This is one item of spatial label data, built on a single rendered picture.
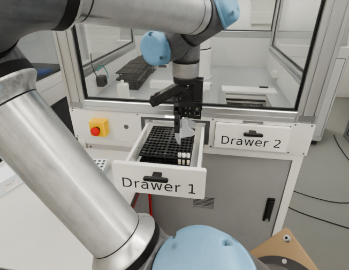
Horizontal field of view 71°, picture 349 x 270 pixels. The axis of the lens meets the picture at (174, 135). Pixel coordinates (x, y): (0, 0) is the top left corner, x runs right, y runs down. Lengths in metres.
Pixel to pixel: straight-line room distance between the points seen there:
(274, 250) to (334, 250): 1.42
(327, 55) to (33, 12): 0.90
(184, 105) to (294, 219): 1.49
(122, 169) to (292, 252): 0.50
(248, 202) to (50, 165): 1.07
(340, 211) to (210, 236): 1.97
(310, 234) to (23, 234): 1.67
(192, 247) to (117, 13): 0.30
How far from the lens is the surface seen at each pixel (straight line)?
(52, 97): 1.67
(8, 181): 1.07
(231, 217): 1.36
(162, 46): 0.55
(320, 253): 1.90
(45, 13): 0.28
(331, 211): 2.21
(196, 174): 0.74
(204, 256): 0.32
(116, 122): 1.11
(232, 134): 1.03
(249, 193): 1.25
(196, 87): 0.71
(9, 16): 0.27
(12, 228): 0.93
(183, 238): 0.35
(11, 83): 0.34
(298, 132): 1.09
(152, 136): 0.96
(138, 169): 0.76
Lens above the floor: 1.37
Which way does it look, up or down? 29 degrees down
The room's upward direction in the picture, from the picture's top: straight up
